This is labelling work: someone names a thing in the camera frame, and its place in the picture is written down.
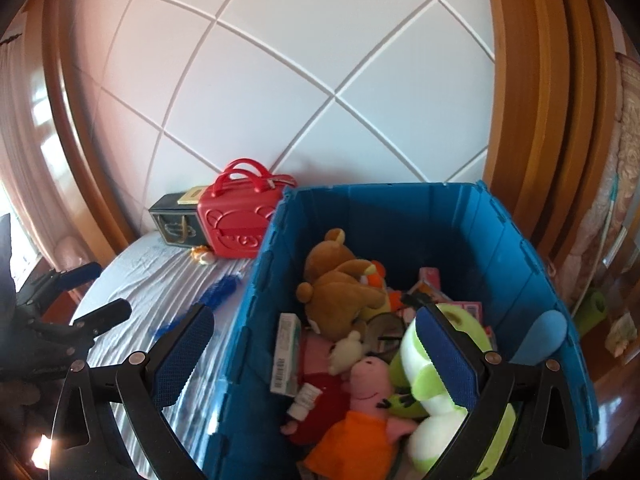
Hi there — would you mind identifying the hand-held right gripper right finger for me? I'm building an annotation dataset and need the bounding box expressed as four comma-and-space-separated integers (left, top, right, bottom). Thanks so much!
415, 302, 571, 480

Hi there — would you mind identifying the green roll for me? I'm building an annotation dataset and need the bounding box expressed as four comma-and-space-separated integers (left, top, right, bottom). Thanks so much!
572, 290, 608, 336

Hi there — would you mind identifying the blue plastic crate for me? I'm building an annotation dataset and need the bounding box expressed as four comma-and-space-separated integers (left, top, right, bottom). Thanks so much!
202, 181, 601, 480

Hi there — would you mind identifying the brown bear plush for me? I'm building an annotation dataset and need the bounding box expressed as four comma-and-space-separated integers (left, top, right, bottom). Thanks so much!
296, 228, 393, 338

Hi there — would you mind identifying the pink pig plush orange dress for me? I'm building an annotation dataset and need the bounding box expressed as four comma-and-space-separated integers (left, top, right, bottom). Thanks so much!
302, 357, 418, 478

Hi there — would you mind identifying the orange plush toy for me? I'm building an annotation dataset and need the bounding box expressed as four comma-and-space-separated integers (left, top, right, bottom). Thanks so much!
362, 260, 403, 311

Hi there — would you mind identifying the green frog plush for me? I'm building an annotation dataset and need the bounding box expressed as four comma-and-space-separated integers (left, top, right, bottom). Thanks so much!
387, 302, 518, 473

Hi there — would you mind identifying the light blue paddle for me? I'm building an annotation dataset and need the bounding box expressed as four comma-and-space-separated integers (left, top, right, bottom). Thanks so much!
510, 310, 568, 367

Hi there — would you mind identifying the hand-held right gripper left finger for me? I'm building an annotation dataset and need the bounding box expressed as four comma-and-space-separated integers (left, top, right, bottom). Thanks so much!
47, 302, 216, 480

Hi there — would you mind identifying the small white medicine bottle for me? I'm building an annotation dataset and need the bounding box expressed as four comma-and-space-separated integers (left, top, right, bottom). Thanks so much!
286, 382, 321, 421

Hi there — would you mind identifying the blue feather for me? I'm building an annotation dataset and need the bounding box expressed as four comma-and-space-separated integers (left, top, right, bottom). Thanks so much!
150, 272, 246, 341

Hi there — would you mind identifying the round metal-rimmed object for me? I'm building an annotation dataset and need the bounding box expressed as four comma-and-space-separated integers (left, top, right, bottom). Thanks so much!
367, 312, 406, 356

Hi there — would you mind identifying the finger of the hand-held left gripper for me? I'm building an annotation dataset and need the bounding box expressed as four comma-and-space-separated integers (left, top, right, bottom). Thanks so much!
30, 261, 102, 306
32, 298, 133, 356

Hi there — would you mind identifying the pink pig plush red dress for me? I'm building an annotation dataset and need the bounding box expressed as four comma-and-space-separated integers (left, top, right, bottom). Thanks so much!
280, 335, 351, 446

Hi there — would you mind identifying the black gift box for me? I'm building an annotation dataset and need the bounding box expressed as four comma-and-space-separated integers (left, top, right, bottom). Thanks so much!
149, 191, 206, 250

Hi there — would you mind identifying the pink box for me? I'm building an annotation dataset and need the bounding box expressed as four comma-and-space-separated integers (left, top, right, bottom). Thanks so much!
452, 300, 483, 321
417, 266, 442, 293

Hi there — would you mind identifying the long white and blue box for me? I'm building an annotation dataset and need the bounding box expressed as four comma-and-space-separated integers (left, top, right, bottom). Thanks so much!
270, 312, 302, 396

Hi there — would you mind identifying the small white plush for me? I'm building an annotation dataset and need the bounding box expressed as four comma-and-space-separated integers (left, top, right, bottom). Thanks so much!
327, 330, 368, 376

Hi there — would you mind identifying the red toy suitcase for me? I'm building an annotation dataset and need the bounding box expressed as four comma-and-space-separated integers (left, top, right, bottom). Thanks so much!
196, 158, 298, 261

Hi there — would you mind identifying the striped blue and white bedsheet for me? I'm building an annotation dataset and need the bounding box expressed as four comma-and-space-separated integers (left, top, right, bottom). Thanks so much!
70, 232, 266, 480

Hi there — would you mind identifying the white padded wooden headboard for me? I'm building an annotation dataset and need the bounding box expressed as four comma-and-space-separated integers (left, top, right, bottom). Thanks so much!
40, 0, 616, 271

